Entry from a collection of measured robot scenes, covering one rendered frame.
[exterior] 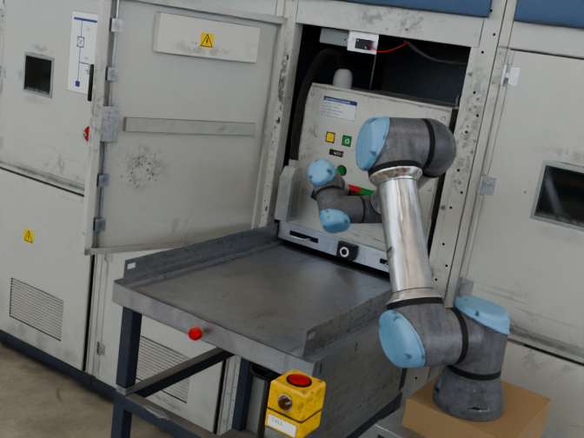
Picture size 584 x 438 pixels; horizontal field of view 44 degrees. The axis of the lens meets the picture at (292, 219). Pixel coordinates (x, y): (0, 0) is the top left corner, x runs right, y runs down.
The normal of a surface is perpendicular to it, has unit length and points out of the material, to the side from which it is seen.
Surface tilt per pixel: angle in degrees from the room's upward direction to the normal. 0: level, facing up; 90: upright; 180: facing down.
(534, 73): 90
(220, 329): 90
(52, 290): 90
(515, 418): 4
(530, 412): 4
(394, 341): 101
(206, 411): 90
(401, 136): 58
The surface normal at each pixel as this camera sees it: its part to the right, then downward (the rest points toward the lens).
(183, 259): 0.83, 0.25
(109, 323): -0.54, 0.13
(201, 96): 0.63, 0.28
